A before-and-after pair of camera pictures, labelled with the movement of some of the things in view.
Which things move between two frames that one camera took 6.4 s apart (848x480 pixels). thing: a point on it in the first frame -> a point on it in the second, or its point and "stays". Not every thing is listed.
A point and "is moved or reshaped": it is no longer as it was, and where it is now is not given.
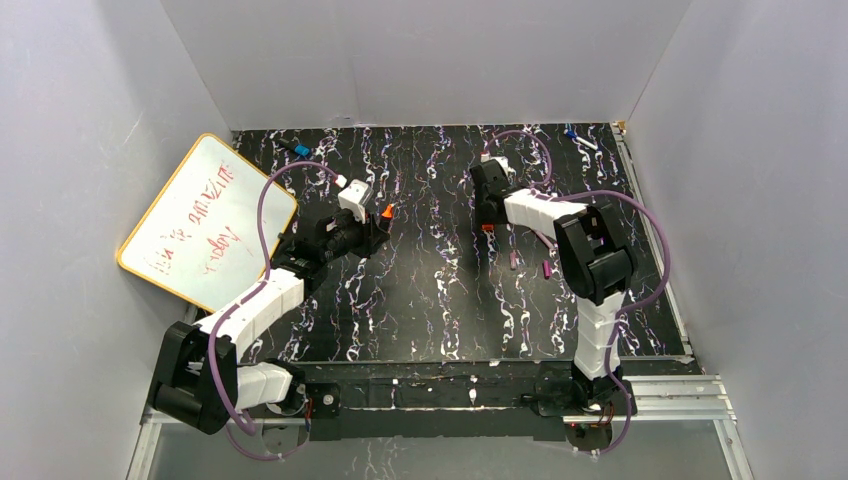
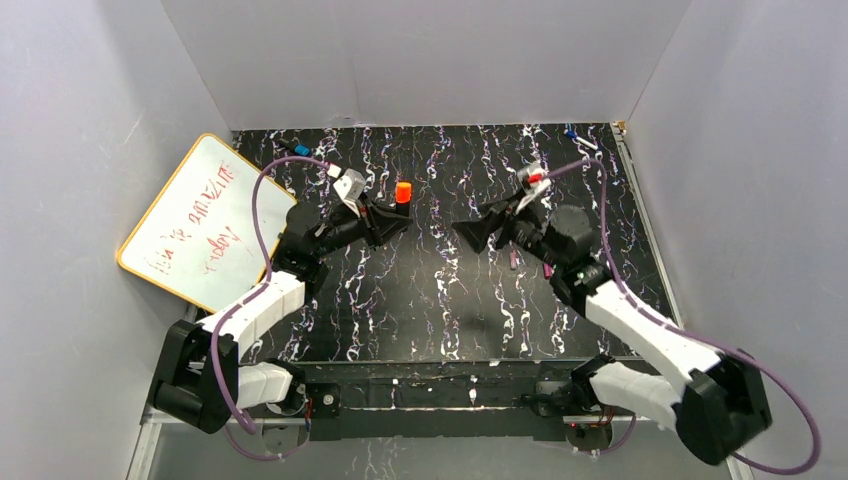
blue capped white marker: x=570 y=133 stays
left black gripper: x=365 y=233 stays
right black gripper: x=486 y=208 -> x=510 y=221
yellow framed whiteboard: x=200 y=238 stays
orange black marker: x=388 y=212 is moved or reshaped
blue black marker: x=298 y=148 stays
